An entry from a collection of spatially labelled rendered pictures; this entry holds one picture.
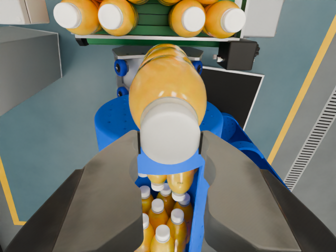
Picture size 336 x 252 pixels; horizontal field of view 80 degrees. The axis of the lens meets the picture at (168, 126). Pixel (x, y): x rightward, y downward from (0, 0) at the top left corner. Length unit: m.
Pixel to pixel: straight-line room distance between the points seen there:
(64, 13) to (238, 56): 0.38
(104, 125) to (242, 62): 0.37
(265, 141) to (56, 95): 1.81
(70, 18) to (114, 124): 0.20
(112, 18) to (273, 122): 1.75
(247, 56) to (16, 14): 0.48
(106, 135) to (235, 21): 0.31
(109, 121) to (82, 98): 1.30
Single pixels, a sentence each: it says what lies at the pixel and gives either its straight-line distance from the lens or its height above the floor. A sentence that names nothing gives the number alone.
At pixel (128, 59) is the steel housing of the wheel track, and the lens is 0.60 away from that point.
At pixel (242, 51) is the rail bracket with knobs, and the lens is 0.56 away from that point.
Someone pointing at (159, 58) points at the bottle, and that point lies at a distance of 0.19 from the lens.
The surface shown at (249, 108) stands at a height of 0.15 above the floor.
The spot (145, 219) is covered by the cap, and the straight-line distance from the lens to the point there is 0.65.
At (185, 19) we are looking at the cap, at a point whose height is 1.11.
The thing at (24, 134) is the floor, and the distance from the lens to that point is 2.06.
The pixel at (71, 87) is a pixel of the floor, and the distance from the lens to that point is 1.71.
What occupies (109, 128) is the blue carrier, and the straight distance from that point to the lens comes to 0.39.
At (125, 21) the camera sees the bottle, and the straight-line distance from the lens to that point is 0.44.
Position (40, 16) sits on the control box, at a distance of 0.53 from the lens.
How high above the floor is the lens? 1.51
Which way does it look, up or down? 62 degrees down
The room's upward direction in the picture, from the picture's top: 173 degrees clockwise
